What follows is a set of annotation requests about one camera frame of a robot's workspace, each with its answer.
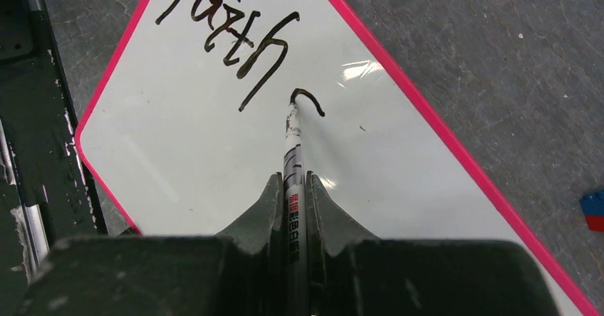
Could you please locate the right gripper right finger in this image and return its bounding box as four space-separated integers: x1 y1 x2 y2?
306 172 558 315

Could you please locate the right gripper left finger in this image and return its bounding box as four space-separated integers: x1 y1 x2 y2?
14 173 284 315

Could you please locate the white whiteboard marker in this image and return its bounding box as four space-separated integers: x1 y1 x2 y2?
283 102 310 315

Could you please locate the pink framed whiteboard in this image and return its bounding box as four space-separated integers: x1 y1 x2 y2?
75 0 598 315

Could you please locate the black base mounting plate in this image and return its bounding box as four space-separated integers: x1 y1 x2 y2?
1 0 107 313

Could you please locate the blue and red eraser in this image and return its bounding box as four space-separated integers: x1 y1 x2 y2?
579 190 603 232

